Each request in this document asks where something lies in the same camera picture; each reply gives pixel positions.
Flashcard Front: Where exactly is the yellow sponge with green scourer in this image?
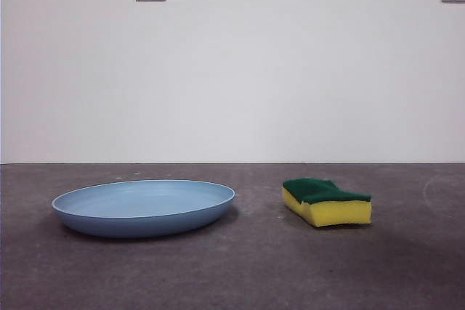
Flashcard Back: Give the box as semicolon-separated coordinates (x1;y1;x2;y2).
282;178;373;229

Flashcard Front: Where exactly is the light blue round plate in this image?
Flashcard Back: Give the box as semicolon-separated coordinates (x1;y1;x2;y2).
51;179;236;239

